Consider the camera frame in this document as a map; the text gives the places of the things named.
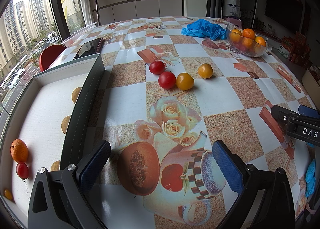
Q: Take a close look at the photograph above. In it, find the orange mandarin in tray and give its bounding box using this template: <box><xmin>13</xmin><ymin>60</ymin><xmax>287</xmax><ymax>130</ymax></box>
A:
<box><xmin>10</xmin><ymin>139</ymin><xmax>29</xmax><ymax>163</ymax></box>

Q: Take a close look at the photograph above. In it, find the white cabinet counter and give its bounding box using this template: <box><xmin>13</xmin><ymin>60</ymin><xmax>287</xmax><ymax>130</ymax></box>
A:
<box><xmin>90</xmin><ymin>0</ymin><xmax>183</xmax><ymax>25</ymax></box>

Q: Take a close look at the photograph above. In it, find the white paper bag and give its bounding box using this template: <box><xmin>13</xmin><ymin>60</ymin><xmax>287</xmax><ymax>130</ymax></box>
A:
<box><xmin>222</xmin><ymin>0</ymin><xmax>241</xmax><ymax>18</ymax></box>

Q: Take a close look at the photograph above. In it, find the yellow cherry tomato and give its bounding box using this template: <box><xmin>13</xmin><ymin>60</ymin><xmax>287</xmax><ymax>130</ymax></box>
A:
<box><xmin>176</xmin><ymin>73</ymin><xmax>194</xmax><ymax>91</ymax></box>
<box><xmin>198</xmin><ymin>63</ymin><xmax>214</xmax><ymax>79</ymax></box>

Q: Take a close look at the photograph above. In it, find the blue crumpled glove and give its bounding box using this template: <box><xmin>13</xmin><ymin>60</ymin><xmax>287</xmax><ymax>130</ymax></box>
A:
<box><xmin>181</xmin><ymin>19</ymin><xmax>227</xmax><ymax>40</ymax></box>

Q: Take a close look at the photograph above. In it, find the glass fruit bowl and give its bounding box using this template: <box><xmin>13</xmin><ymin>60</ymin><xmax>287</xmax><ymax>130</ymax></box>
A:
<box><xmin>226</xmin><ymin>24</ymin><xmax>268</xmax><ymax>57</ymax></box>

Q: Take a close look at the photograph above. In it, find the red cherry tomato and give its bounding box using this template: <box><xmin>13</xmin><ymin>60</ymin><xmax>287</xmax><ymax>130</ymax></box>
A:
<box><xmin>149</xmin><ymin>61</ymin><xmax>165</xmax><ymax>75</ymax></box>
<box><xmin>158</xmin><ymin>71</ymin><xmax>176</xmax><ymax>89</ymax></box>

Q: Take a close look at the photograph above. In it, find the small yellow tomato in tray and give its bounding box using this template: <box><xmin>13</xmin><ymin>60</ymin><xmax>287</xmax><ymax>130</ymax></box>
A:
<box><xmin>4</xmin><ymin>189</ymin><xmax>13</xmax><ymax>201</ymax></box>

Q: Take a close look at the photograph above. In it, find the mandarin in bowl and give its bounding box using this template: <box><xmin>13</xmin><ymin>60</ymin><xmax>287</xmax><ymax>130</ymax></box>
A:
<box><xmin>241</xmin><ymin>37</ymin><xmax>255</xmax><ymax>50</ymax></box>
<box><xmin>242</xmin><ymin>28</ymin><xmax>255</xmax><ymax>40</ymax></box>
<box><xmin>255</xmin><ymin>36</ymin><xmax>266</xmax><ymax>47</ymax></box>
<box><xmin>229</xmin><ymin>29</ymin><xmax>242</xmax><ymax>43</ymax></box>

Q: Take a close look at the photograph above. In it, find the red tomato in tray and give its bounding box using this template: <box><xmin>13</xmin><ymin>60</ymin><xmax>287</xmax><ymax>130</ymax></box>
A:
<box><xmin>16</xmin><ymin>163</ymin><xmax>29</xmax><ymax>180</ymax></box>

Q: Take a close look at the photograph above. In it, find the red chair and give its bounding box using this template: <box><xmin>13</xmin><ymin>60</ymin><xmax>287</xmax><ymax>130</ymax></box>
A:
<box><xmin>39</xmin><ymin>44</ymin><xmax>66</xmax><ymax>72</ymax></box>

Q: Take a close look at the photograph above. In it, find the brown longan fruit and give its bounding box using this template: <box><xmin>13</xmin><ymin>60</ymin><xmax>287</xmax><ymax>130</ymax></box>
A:
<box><xmin>50</xmin><ymin>160</ymin><xmax>60</xmax><ymax>172</ymax></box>
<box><xmin>71</xmin><ymin>87</ymin><xmax>82</xmax><ymax>103</ymax></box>
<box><xmin>61</xmin><ymin>115</ymin><xmax>71</xmax><ymax>134</ymax></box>

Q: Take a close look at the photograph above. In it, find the black smartphone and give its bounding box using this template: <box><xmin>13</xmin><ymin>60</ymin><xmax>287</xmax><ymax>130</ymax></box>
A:
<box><xmin>74</xmin><ymin>38</ymin><xmax>104</xmax><ymax>59</ymax></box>

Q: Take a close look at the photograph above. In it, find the white tray box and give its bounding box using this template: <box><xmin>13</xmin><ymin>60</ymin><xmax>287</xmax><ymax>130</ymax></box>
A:
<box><xmin>1</xmin><ymin>54</ymin><xmax>105</xmax><ymax>228</ymax></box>

